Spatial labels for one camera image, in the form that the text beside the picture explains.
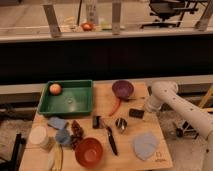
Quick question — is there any red chili pepper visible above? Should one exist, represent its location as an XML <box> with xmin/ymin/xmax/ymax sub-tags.
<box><xmin>109</xmin><ymin>98</ymin><xmax>121</xmax><ymax>116</ymax></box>

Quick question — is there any black rectangular eraser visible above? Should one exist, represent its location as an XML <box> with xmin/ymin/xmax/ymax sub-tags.
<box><xmin>129</xmin><ymin>108</ymin><xmax>144</xmax><ymax>119</ymax></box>

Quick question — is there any red round background object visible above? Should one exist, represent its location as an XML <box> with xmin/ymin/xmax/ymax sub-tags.
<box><xmin>81</xmin><ymin>22</ymin><xmax>94</xmax><ymax>31</ymax></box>

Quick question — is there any small black box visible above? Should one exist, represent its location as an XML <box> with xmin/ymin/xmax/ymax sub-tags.
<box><xmin>92</xmin><ymin>116</ymin><xmax>101</xmax><ymax>129</ymax></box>

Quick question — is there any light blue cloth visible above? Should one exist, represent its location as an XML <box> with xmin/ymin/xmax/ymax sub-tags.
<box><xmin>132</xmin><ymin>131</ymin><xmax>159</xmax><ymax>160</ymax></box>

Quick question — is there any shiny metal clip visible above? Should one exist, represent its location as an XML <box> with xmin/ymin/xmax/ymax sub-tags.
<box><xmin>115</xmin><ymin>118</ymin><xmax>127</xmax><ymax>133</ymax></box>

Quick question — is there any yellow-red apple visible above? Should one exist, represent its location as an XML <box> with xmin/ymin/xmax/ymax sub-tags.
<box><xmin>49</xmin><ymin>83</ymin><xmax>62</xmax><ymax>95</ymax></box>

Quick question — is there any black office chair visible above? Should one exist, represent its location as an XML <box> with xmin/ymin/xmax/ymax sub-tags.
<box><xmin>141</xmin><ymin>0</ymin><xmax>208</xmax><ymax>29</ymax></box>

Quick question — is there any purple bowl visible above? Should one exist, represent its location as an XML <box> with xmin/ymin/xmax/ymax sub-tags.
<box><xmin>112</xmin><ymin>80</ymin><xmax>134</xmax><ymax>99</ymax></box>

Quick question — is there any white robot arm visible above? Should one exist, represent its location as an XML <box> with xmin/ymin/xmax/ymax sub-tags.
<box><xmin>144</xmin><ymin>81</ymin><xmax>213</xmax><ymax>171</ymax></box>

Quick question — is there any green plastic tray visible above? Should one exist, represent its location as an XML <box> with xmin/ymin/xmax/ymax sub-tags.
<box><xmin>37</xmin><ymin>80</ymin><xmax>93</xmax><ymax>117</ymax></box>

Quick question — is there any black clamp stand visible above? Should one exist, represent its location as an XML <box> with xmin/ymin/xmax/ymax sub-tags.
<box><xmin>175</xmin><ymin>121</ymin><xmax>199</xmax><ymax>138</ymax></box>

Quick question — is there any blue round cloth ball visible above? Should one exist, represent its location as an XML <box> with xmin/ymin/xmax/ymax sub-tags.
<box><xmin>55</xmin><ymin>129</ymin><xmax>71</xmax><ymax>146</ymax></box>

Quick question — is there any brown grape bunch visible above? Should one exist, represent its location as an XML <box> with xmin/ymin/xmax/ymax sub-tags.
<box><xmin>71</xmin><ymin>120</ymin><xmax>84</xmax><ymax>149</ymax></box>

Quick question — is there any yellow banana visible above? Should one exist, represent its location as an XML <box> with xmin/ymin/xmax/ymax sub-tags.
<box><xmin>45</xmin><ymin>143</ymin><xmax>63</xmax><ymax>171</ymax></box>

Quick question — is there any black chair frame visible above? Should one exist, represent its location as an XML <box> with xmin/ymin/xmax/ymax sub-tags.
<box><xmin>0</xmin><ymin>133</ymin><xmax>26</xmax><ymax>171</ymax></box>

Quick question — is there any black handled knife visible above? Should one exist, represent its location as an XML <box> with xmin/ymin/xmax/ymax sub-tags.
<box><xmin>106</xmin><ymin>126</ymin><xmax>118</xmax><ymax>156</ymax></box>

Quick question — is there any orange-red bowl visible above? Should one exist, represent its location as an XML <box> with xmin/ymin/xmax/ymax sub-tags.
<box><xmin>75</xmin><ymin>137</ymin><xmax>103</xmax><ymax>168</ymax></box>

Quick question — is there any blue sponge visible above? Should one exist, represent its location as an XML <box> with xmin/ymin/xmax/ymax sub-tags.
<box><xmin>47</xmin><ymin>117</ymin><xmax>67</xmax><ymax>130</ymax></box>

